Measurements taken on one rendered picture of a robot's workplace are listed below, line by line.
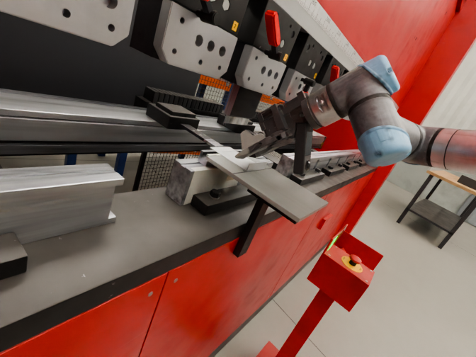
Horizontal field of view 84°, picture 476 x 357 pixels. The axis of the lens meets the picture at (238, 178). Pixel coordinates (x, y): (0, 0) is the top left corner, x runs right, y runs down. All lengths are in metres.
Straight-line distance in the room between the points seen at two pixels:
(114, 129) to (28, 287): 0.44
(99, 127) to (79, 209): 0.30
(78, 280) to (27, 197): 0.13
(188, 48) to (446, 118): 7.73
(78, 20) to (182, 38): 0.14
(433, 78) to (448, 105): 5.34
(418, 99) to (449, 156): 2.16
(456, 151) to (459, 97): 7.51
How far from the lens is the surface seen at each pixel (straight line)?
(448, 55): 2.79
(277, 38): 0.57
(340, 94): 0.55
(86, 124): 0.73
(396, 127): 0.50
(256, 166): 0.66
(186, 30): 0.45
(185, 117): 0.83
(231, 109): 0.64
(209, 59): 0.49
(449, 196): 7.96
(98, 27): 0.38
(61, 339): 0.49
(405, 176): 8.06
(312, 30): 0.76
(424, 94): 2.74
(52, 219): 0.49
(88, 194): 0.48
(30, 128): 0.70
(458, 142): 0.58
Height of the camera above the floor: 1.21
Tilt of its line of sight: 21 degrees down
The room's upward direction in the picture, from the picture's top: 22 degrees clockwise
